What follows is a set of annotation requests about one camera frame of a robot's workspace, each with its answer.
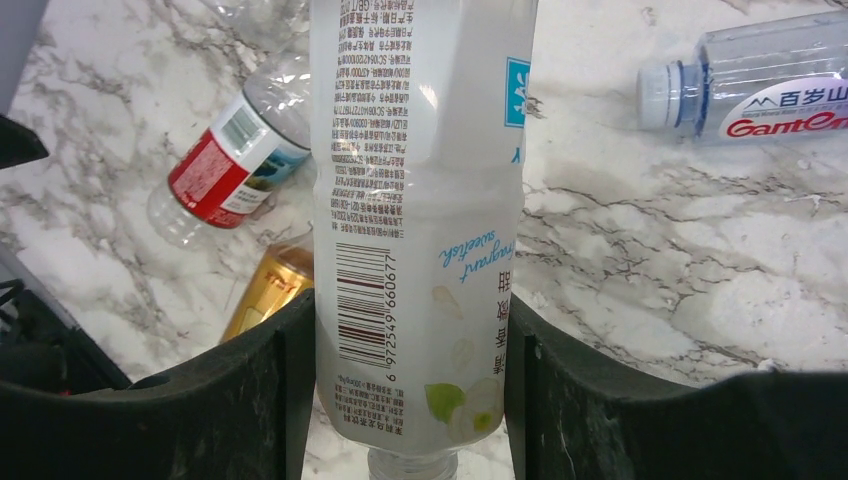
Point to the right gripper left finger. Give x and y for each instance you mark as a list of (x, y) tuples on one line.
[(240, 410)]

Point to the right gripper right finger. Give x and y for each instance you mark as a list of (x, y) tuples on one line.
[(574, 413)]

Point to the Ganten small water bottle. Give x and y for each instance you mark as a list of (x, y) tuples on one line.
[(771, 81)]

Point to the gold red drink bottle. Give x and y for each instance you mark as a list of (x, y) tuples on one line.
[(284, 272)]

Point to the red label clear bottle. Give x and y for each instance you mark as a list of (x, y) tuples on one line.
[(254, 144)]

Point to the white label tea bottle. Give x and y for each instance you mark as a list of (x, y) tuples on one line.
[(417, 132)]

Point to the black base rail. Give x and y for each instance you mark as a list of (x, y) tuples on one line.
[(42, 347)]

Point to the clear bottle red cap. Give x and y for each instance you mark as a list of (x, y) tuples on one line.
[(271, 25)]

